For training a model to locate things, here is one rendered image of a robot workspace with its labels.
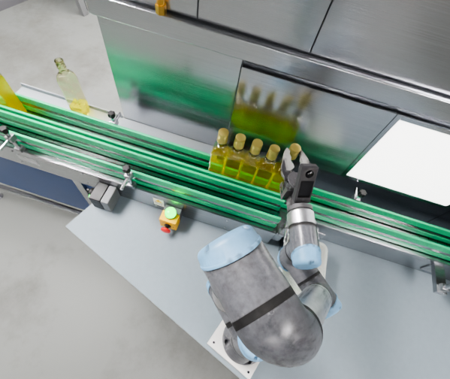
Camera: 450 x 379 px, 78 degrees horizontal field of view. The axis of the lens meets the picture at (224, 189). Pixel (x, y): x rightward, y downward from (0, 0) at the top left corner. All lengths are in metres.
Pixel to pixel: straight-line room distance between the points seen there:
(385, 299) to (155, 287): 0.91
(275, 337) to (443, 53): 0.75
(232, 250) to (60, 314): 1.62
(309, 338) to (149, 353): 1.45
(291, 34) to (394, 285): 1.05
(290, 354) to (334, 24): 0.72
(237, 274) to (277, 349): 0.12
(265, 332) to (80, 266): 1.67
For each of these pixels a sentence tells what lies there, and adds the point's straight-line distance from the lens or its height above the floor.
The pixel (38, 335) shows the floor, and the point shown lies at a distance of 2.02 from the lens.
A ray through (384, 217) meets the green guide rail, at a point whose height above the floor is 0.92.
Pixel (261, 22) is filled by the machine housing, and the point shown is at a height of 1.44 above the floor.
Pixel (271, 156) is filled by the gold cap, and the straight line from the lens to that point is 0.92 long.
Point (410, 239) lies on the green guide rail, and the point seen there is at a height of 0.95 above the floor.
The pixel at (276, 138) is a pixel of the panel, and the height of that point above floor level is 1.07.
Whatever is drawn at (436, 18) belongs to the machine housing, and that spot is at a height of 1.56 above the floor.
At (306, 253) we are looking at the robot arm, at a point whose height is 1.19.
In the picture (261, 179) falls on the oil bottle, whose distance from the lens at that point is 1.02.
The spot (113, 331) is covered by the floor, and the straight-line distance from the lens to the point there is 1.90.
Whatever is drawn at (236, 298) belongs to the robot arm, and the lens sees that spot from 0.45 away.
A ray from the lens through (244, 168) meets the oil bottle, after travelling 0.99.
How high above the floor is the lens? 1.85
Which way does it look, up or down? 61 degrees down
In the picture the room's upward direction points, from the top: 15 degrees clockwise
